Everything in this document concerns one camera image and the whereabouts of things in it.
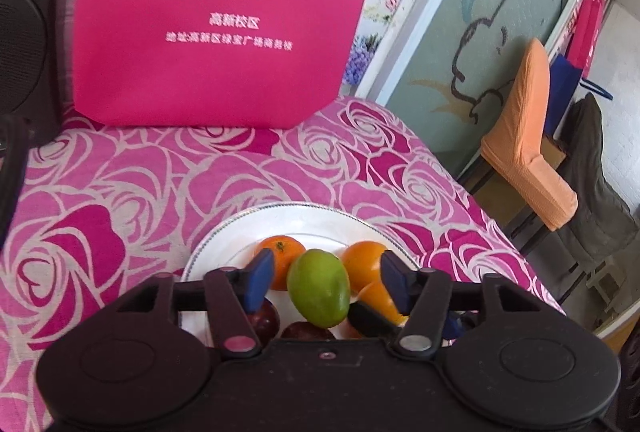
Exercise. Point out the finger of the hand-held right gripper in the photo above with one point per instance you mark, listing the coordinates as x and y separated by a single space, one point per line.
372 319
452 327

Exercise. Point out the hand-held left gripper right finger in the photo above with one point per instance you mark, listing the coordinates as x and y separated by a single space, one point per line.
395 282

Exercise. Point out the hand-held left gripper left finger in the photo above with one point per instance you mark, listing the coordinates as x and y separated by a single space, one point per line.
260 277

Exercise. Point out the large deep-orange orange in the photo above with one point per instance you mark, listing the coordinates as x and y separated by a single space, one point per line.
377 299

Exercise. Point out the tangerine with stem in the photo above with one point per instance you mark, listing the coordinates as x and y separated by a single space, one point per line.
282 257

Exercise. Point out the large yellow-orange orange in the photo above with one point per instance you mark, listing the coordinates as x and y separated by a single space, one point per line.
362 264

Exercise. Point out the dark red plum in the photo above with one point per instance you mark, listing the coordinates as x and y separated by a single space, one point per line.
305 332
265 319

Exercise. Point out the green mango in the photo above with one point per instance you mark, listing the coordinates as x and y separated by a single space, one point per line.
318 287

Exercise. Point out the white plate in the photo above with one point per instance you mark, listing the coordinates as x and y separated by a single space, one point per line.
300 222

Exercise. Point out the pink rose tablecloth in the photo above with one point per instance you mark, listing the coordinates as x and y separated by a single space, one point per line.
125 192

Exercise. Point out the dark covered chair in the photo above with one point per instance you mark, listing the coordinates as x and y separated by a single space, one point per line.
595 202

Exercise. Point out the orange covered chair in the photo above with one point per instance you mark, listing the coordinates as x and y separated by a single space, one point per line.
525 136

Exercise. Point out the pink tote bag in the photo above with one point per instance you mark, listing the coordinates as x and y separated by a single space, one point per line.
225 61

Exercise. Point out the blue hanging bag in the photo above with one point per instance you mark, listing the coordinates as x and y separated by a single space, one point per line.
562 81

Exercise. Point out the glass door with cartoon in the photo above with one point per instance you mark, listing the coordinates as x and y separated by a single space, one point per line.
450 11

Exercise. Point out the pink hanging bag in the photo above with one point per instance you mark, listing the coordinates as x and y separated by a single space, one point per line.
585 31

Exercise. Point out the black speaker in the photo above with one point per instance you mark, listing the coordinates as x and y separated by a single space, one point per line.
25 36

